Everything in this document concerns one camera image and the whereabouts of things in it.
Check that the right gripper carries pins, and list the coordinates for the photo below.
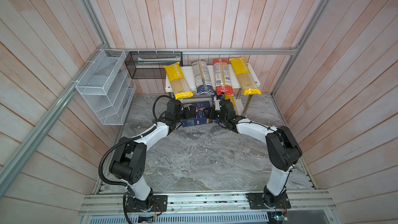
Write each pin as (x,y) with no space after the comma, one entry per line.
(211,110)

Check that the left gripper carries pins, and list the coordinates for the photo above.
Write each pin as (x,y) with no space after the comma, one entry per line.
(187,115)

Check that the wide blue Barilla pasta box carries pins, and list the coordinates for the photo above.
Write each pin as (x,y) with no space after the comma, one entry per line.
(200,119)

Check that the yellow Pastatime spaghetti bag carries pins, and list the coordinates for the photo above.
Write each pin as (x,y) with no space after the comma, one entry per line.
(178,82)
(231,98)
(244,76)

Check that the dark blue clear spaghetti bag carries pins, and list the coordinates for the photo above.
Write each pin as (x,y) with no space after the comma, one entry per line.
(202,78)

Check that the red spaghetti bag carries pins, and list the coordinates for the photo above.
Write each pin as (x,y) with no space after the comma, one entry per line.
(222,77)

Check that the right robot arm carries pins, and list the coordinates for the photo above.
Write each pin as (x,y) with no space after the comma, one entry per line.
(283,152)

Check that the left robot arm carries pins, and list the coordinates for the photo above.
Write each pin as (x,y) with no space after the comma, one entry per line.
(124,163)

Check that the white two-tier shelf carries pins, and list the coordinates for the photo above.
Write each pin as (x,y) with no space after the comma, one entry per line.
(189,76)

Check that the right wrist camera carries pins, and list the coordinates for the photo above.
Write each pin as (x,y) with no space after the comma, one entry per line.
(217,99)

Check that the black wire mesh basket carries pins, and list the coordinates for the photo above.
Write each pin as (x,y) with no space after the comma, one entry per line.
(150,64)

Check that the white wire mesh rack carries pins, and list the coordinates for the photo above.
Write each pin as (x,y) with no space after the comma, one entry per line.
(106,88)

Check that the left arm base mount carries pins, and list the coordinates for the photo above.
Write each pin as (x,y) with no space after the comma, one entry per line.
(157,203)

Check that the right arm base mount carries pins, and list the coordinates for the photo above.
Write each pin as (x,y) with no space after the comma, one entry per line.
(266,200)

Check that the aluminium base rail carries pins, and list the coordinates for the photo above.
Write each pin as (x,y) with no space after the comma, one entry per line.
(210,202)

